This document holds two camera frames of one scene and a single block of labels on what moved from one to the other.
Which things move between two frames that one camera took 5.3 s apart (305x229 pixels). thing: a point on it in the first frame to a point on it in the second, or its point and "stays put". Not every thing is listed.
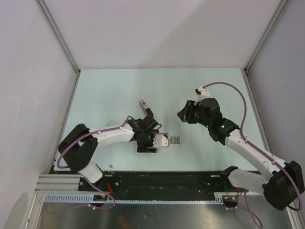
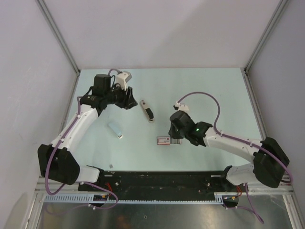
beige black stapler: x=147 y=109 stays put
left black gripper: x=142 y=148 to x=128 y=101
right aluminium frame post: x=282 y=5 stays put
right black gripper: x=186 y=114 to x=173 y=135
